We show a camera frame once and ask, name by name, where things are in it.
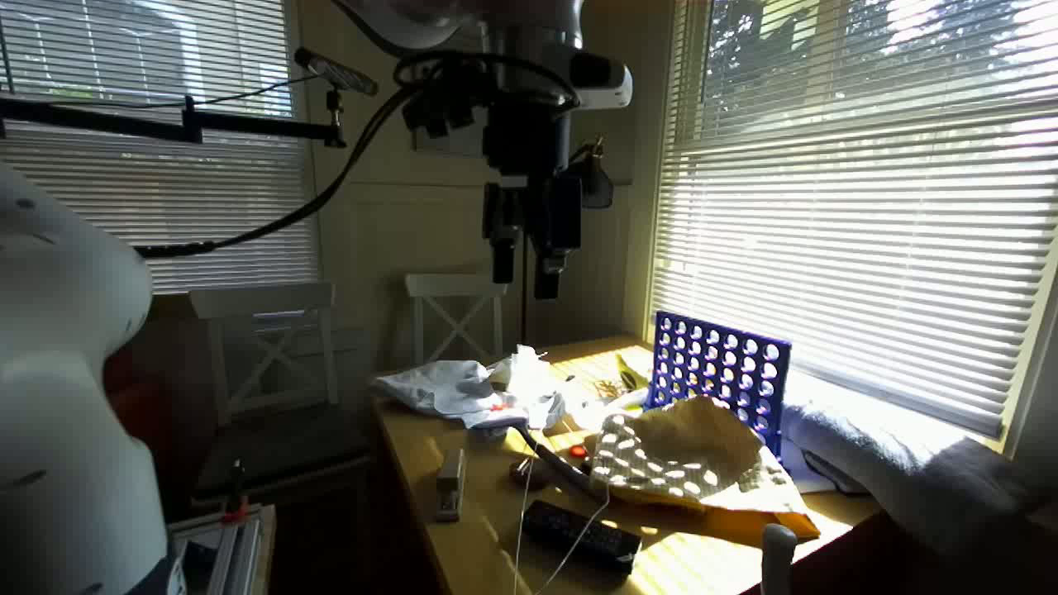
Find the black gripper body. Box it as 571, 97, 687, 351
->
480, 97, 577, 186

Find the small white chair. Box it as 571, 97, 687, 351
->
400, 272, 512, 367

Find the white crumpled cloth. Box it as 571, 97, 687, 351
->
374, 341, 576, 435

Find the blue connect four grid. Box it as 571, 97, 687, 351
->
643, 308, 792, 456

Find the black remote control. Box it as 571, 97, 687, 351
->
521, 495, 643, 587

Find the white chair with cushion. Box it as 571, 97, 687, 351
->
185, 280, 374, 508

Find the wide white window blind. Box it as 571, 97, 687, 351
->
647, 0, 1058, 442

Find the narrow white window blind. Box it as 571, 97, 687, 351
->
0, 0, 324, 294

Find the red clamp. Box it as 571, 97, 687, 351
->
218, 456, 263, 529

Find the grey blue pillow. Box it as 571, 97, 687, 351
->
783, 373, 1058, 546

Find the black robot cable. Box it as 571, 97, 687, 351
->
133, 45, 581, 264

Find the grey camera on boom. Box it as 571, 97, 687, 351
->
292, 42, 379, 100

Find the dark grey strap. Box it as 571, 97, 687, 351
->
516, 423, 604, 505

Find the black camera boom pole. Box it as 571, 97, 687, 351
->
0, 97, 346, 150

